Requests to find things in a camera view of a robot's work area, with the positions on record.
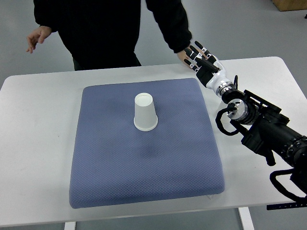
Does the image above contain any white table leg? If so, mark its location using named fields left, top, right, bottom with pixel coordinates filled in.
left=64, top=222, right=76, bottom=230
left=238, top=207, right=255, bottom=230

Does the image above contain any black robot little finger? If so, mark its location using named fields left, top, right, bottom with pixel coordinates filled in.
left=184, top=59, right=199, bottom=72

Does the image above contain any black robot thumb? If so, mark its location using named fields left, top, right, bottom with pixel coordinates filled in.
left=200, top=59, right=220, bottom=73

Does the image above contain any person's left hand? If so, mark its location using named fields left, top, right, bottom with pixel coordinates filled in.
left=177, top=50, right=190, bottom=68

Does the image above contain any white left table leg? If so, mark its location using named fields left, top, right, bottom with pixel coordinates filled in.
left=64, top=222, right=76, bottom=230

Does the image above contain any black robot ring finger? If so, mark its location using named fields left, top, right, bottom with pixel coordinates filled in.
left=185, top=48, right=201, bottom=66

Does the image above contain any black table control panel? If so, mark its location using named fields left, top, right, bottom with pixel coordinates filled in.
left=266, top=202, right=307, bottom=210

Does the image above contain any person in black sweater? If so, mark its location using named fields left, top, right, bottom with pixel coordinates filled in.
left=34, top=0, right=192, bottom=70

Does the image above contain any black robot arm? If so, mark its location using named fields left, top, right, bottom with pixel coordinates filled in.
left=184, top=41, right=307, bottom=205

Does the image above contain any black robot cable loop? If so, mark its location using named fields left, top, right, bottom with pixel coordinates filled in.
left=215, top=106, right=243, bottom=136

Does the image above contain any blue textured cushion mat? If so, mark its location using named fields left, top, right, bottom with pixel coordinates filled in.
left=69, top=78, right=224, bottom=208

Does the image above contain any person's right hand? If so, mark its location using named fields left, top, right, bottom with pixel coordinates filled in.
left=26, top=26, right=52, bottom=54

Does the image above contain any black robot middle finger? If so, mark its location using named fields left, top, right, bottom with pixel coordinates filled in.
left=190, top=45, right=208, bottom=63

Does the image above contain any white paper cup on mat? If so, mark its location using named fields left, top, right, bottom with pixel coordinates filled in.
left=134, top=92, right=158, bottom=131

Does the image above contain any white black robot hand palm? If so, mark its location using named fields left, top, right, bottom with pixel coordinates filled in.
left=196, top=60, right=234, bottom=90

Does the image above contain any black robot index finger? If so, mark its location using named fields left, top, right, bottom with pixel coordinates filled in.
left=194, top=41, right=217, bottom=63

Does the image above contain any white right table leg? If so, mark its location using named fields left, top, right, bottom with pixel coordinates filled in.
left=238, top=207, right=255, bottom=230

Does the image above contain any cardboard box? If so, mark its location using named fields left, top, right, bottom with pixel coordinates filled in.
left=272, top=0, right=307, bottom=12

